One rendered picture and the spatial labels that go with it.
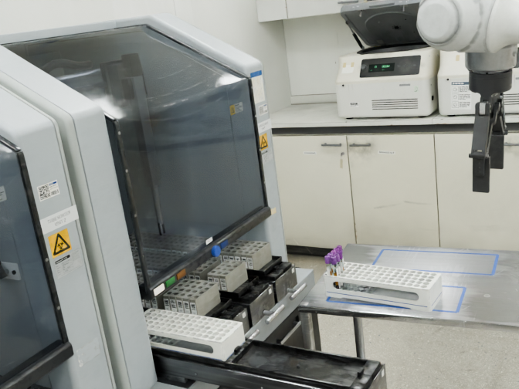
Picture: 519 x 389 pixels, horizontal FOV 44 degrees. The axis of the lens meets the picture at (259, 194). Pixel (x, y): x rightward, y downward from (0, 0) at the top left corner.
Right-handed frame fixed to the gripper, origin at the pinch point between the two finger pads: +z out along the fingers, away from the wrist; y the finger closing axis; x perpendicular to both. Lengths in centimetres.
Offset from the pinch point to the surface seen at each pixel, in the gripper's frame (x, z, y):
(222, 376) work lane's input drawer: 55, 47, -22
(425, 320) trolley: 16.7, 43.8, 12.8
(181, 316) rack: 73, 40, -12
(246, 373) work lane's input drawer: 48, 45, -21
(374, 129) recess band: 106, 55, 218
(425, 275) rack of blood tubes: 19.7, 37.5, 23.7
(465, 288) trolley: 11, 43, 31
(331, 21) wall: 155, -1, 278
